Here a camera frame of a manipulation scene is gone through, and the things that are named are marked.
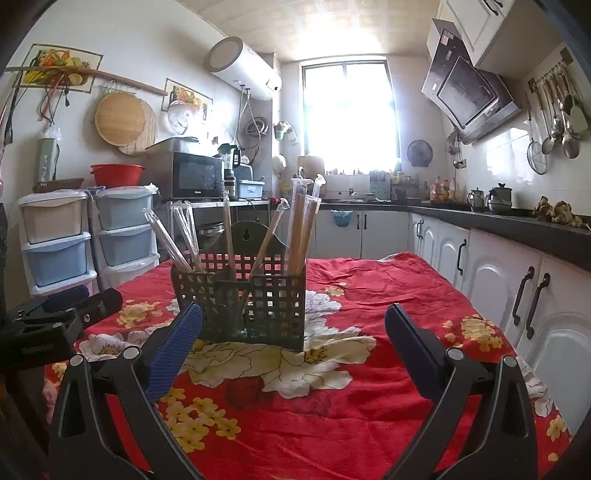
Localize metal shelf table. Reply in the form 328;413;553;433
159;198;271;266

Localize round woven mat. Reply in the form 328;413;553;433
119;99;158;157

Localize plastic drawer units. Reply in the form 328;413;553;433
17;188;99;296

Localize white base cabinets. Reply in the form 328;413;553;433
314;209;591;435

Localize white wall cabinet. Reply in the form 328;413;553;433
436;0;571;77

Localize long wooden rolling pin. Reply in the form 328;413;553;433
4;66;168;97

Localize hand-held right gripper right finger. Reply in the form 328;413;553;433
385;303;539;480

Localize round black wall fan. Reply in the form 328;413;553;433
407;139;434;167

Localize kitchen window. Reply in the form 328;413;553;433
300;58;402;175

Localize blue knife block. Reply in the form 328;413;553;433
369;170;393;200

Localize dark kettle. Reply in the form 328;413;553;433
486;182;513;214

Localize red floral blanket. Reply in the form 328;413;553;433
41;251;571;480

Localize small fruit wall poster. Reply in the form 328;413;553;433
161;78;214;121

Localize large fruit wall poster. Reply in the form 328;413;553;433
18;44;103;95

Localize red plastic basin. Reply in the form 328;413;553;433
90;164;145;189

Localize white water heater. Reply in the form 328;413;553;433
206;37;283;101

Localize group of chopsticks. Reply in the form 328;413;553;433
142;168;328;324

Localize cream cutting board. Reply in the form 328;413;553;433
297;155;326;178

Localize round bamboo board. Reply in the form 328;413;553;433
95;91;147;147

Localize steel pot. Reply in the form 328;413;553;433
198;222;227;250

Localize black microwave oven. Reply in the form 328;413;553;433
148;151;225;201

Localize white plastic hanging cover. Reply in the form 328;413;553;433
166;100;195;136

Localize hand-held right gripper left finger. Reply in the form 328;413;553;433
46;302;205;480

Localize black countertop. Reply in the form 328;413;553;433
318;198;591;273

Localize black blender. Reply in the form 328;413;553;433
219;143;242;200

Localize dark green utensil basket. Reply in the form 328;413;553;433
171;220;308;352

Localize cluster of condiment bottles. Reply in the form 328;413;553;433
430;176;458;201

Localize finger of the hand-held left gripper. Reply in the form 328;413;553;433
44;285;90;310
69;287;124;330

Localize black range hood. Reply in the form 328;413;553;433
421;19;522;145

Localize blue-grey plastic box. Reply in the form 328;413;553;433
236;180;265;200

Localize row of hanging ladles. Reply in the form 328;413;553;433
527;46;589;160

